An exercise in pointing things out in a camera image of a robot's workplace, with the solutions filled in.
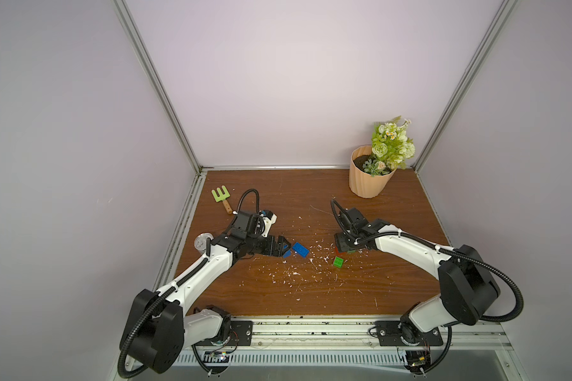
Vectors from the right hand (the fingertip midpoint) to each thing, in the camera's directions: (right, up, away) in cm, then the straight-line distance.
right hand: (344, 239), depth 88 cm
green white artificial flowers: (+19, +35, +2) cm, 40 cm away
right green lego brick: (-2, -8, -1) cm, 9 cm away
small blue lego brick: (-21, -2, -11) cm, 24 cm away
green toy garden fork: (-53, +15, +20) cm, 58 cm away
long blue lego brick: (-17, -4, +2) cm, 17 cm away
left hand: (-23, 0, -7) cm, 24 cm away
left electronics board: (-43, -33, -17) cm, 57 cm away
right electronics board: (+19, -33, -18) cm, 42 cm away
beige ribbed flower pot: (+10, +22, +12) cm, 27 cm away
